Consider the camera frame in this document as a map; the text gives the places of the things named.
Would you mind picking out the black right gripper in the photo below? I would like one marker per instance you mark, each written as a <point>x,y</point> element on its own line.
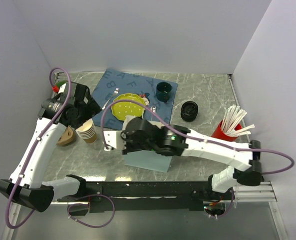
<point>127,147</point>

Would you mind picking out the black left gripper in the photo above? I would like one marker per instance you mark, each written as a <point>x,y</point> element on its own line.
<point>92,109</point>

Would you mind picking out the stack of brown paper cups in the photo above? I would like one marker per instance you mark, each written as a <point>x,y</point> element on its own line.
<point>87,132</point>

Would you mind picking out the light blue paper bag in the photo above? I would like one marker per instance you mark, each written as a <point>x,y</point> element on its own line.
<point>144,159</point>

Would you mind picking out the stack of black cup lids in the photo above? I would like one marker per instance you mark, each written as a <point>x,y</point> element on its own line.
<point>189,111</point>

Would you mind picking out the brown cardboard cup carrier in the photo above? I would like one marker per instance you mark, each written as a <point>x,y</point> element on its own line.
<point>67,137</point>

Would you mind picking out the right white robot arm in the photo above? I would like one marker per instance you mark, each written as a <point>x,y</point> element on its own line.
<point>243,165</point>

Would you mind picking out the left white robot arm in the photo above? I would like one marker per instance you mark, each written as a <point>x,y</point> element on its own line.
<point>25,186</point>

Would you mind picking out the green polka dot plate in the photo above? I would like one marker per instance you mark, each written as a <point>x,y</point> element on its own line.
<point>123,109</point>

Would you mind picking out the silver fork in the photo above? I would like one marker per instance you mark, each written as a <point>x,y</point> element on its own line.
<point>115,93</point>

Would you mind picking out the silver spoon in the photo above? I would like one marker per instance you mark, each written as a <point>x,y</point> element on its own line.
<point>153,109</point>

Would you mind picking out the green interior floral mug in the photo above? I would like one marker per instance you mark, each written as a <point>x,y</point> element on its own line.
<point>60,83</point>

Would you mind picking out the small cartoon figure toy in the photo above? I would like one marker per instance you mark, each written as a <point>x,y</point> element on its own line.
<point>145,97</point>

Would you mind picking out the blue letter placemat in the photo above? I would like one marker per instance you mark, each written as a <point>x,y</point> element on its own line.
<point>135,84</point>

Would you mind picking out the dark teal mug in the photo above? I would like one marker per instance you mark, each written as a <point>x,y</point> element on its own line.
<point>163,91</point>

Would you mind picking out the red cup with stirrers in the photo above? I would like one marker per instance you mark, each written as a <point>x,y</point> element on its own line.
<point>229,128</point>

